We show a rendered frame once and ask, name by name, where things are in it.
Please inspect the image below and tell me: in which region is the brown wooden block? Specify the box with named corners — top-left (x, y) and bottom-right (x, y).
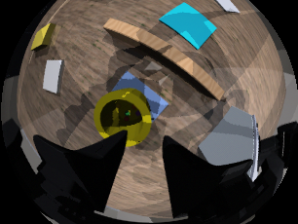
top-left (102, 18), bottom-right (224, 100)

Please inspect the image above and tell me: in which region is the yellow rectangular block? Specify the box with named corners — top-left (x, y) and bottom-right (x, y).
top-left (31, 24), bottom-right (57, 51)

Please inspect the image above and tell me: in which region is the yellow cup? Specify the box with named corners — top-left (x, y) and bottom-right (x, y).
top-left (93, 88), bottom-right (152, 147)

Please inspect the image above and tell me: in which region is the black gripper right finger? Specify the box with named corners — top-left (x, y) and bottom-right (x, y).
top-left (162, 135), bottom-right (254, 218)

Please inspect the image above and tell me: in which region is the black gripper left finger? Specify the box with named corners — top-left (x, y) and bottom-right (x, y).
top-left (32, 131), bottom-right (129, 213)

